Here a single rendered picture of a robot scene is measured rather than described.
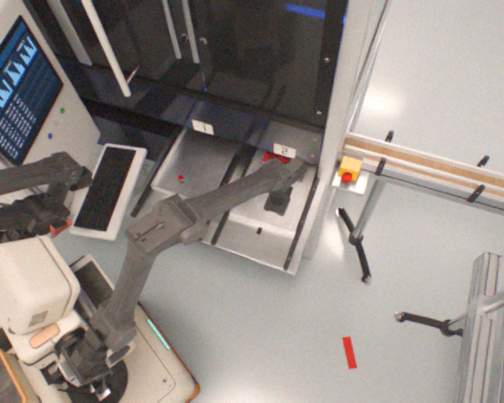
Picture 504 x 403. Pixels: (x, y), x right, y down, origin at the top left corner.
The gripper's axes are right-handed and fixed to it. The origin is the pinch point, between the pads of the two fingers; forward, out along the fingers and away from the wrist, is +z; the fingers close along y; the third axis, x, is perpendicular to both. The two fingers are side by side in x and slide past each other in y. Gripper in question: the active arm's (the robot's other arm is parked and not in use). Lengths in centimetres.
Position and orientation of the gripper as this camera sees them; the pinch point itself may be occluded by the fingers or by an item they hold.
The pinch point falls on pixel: (279, 210)
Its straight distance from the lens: 140.9
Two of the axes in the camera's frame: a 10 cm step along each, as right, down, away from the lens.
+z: 0.7, 4.5, 8.9
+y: 3.6, -8.4, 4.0
